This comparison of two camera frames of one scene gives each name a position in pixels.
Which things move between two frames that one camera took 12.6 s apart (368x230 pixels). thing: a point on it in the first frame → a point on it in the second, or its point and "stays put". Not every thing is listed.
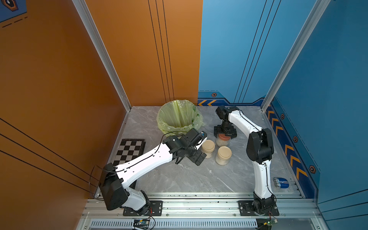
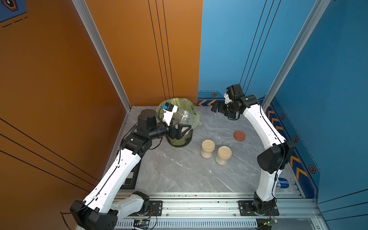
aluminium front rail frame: x=206 y=212 stays put
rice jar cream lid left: x=208 y=146 stays put
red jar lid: x=223 y=136 → x=239 y=135
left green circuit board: x=142 y=224 stays put
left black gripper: x=195 y=158 → x=177 y=134
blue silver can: x=281 y=182 stays put
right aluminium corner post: x=320 y=7 stays put
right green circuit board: x=270 y=223 stays put
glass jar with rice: x=220 y=143 → x=184 y=117
